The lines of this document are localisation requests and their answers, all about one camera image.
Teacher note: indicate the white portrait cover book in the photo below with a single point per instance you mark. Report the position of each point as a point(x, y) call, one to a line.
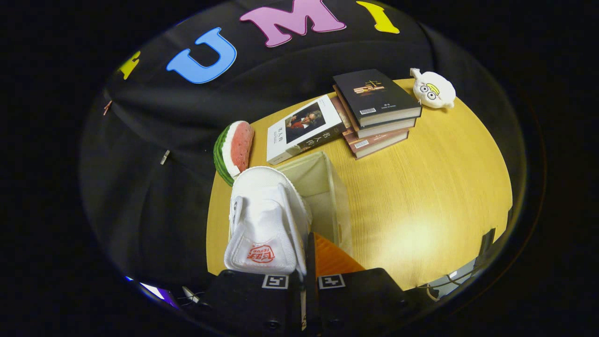
point(299, 128)

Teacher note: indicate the red clip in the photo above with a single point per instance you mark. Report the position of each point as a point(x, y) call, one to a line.
point(107, 107)

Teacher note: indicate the computer monitor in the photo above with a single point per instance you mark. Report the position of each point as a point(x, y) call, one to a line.
point(157, 292)

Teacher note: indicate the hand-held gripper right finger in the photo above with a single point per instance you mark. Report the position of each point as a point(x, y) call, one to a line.
point(311, 262)

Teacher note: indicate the dark brown book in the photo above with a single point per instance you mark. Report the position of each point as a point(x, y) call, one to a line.
point(388, 127)

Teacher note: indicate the black cover book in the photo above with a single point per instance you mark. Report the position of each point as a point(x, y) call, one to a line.
point(372, 93)

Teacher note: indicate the beige fabric storage box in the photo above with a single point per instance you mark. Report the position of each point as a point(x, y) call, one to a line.
point(323, 196)

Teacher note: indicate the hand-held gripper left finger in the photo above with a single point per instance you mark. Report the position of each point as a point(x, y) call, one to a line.
point(252, 304)

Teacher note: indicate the reddish brown book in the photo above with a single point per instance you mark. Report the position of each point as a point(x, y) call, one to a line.
point(379, 142)

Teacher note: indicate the watermelon slice toy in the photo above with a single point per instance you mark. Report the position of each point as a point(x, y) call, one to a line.
point(236, 147)

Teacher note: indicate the white canvas shoe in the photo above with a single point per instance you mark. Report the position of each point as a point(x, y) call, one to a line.
point(262, 210)

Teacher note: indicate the white plush toy with eyes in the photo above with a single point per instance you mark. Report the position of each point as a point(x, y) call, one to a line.
point(433, 90)

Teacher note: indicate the silver clip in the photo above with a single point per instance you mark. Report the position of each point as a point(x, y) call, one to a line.
point(164, 157)

